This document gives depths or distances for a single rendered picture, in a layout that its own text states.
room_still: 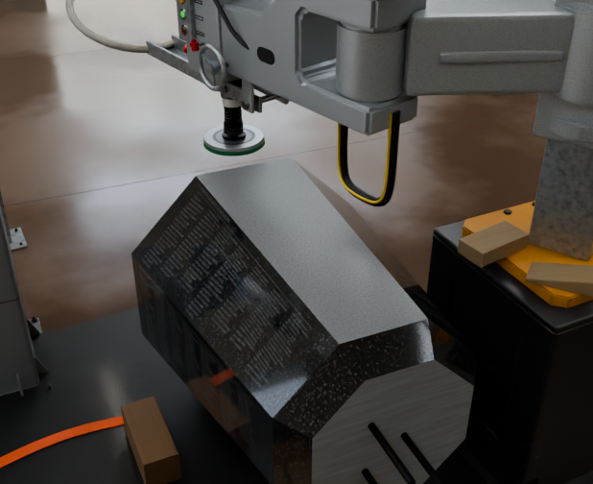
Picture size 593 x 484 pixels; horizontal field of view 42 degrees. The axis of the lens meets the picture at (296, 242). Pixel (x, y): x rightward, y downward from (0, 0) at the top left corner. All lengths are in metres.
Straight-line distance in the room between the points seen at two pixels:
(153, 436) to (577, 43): 1.78
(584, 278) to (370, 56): 0.87
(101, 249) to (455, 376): 2.34
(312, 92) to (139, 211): 2.19
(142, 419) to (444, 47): 1.59
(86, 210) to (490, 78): 2.69
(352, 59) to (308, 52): 0.22
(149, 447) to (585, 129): 1.67
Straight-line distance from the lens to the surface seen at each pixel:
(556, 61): 2.20
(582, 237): 2.46
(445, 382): 2.05
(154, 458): 2.67
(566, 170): 2.39
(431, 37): 2.08
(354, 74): 2.09
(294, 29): 2.23
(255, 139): 2.77
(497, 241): 2.42
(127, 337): 3.34
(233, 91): 2.62
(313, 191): 2.54
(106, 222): 4.20
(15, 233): 4.21
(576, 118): 2.29
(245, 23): 2.41
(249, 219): 2.39
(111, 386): 3.12
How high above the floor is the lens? 2.07
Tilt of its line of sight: 32 degrees down
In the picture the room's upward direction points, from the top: straight up
